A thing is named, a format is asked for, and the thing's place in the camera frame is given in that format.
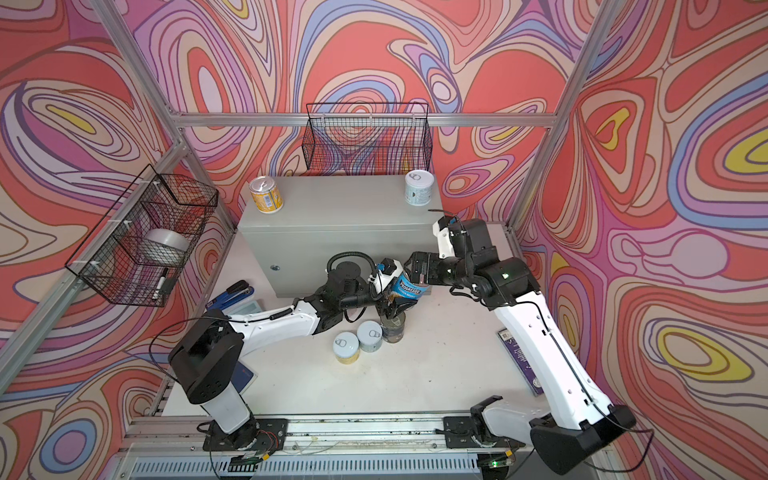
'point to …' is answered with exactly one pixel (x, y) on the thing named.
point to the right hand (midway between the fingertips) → (424, 274)
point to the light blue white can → (370, 336)
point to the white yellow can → (345, 347)
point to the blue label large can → (404, 287)
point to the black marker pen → (160, 283)
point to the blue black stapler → (234, 292)
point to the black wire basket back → (367, 139)
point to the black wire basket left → (140, 249)
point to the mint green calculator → (251, 307)
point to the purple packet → (522, 361)
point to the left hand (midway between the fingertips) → (411, 287)
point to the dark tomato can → (393, 329)
